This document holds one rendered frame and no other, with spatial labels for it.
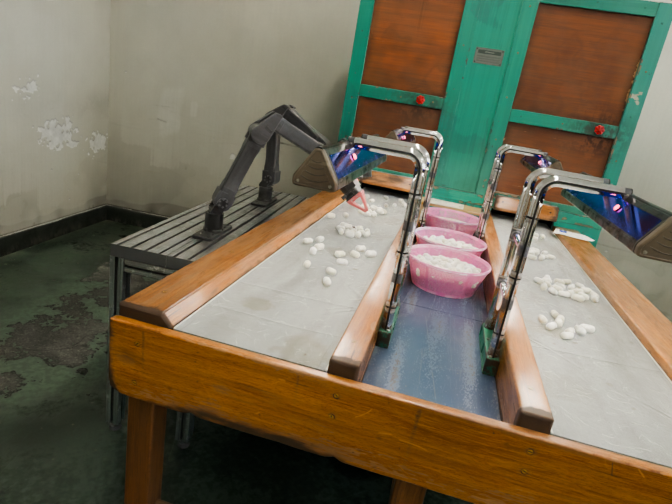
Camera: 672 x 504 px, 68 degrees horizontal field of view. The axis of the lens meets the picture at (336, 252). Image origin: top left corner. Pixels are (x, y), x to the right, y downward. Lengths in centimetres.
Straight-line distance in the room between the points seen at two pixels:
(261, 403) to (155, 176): 315
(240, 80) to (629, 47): 230
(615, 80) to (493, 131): 56
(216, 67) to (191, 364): 293
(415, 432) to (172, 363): 46
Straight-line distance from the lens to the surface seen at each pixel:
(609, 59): 267
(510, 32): 261
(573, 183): 106
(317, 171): 85
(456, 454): 91
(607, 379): 118
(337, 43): 348
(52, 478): 181
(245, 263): 128
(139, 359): 102
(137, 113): 397
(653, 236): 88
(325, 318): 108
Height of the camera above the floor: 120
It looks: 17 degrees down
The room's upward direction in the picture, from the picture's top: 10 degrees clockwise
